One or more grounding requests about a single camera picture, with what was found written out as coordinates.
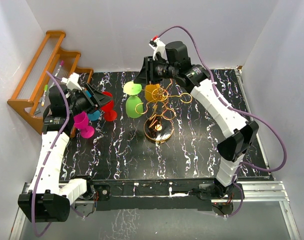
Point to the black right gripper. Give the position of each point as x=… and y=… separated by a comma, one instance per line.
x=143, y=77

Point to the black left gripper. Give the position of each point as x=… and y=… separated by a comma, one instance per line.
x=97, y=99

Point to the orange wine glass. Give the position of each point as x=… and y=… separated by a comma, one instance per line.
x=151, y=91

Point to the blue wine glass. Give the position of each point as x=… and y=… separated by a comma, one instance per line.
x=94, y=116

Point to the red wine glass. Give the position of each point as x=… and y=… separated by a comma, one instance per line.
x=109, y=113

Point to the pink wine glass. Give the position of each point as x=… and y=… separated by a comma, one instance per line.
x=82, y=123

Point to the green wine glass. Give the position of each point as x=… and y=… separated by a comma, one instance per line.
x=134, y=108

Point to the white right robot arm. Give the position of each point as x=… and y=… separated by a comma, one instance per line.
x=171, y=61

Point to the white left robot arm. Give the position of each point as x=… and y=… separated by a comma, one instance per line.
x=45, y=200

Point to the purple capped marker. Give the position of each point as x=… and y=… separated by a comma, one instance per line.
x=59, y=68

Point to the green capped marker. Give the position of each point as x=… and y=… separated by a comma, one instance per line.
x=44, y=95

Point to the wooden tiered shelf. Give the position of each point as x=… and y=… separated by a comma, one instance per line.
x=26, y=98

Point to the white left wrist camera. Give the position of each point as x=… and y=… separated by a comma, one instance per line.
x=72, y=82

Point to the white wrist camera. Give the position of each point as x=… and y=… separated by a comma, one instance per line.
x=72, y=82
x=158, y=47

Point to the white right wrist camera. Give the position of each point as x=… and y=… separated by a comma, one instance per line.
x=158, y=47

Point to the gold wire glass rack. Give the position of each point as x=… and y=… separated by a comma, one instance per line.
x=159, y=126

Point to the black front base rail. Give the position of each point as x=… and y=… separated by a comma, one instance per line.
x=160, y=194

